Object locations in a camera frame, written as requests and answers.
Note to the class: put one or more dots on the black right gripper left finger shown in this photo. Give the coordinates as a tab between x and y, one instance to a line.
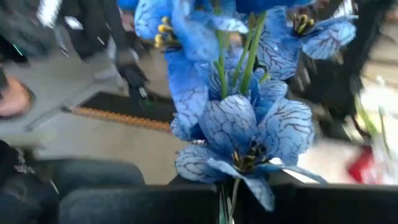
192	205

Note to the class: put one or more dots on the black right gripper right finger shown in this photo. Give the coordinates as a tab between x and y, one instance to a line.
292	205

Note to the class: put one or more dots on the red artificial tulip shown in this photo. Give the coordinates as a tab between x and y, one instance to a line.
360	165

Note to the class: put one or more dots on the blue veined artificial flower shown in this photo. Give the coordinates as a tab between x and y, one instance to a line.
230	124

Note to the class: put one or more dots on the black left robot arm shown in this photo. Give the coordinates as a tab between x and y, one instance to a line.
335	77

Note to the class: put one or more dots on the person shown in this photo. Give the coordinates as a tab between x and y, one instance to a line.
93	174

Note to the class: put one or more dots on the white veined artificial flower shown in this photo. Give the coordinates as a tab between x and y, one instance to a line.
382	140

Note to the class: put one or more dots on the black mat orange edge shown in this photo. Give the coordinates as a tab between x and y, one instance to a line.
124	109

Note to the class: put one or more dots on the black office chair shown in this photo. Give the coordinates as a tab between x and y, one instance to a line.
90	31

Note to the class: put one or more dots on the person's hand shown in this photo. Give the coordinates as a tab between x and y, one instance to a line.
12	99

